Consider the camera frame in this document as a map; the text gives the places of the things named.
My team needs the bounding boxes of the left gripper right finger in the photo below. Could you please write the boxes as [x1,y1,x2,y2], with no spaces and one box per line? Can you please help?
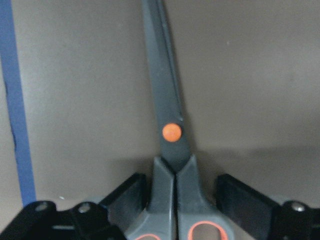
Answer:
[216,174,320,240]

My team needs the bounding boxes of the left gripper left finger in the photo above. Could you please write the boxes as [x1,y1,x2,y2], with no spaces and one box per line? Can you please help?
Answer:
[0,173,147,240]

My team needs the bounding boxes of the grey orange scissors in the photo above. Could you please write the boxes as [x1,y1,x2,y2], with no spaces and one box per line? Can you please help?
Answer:
[125,0,235,240]

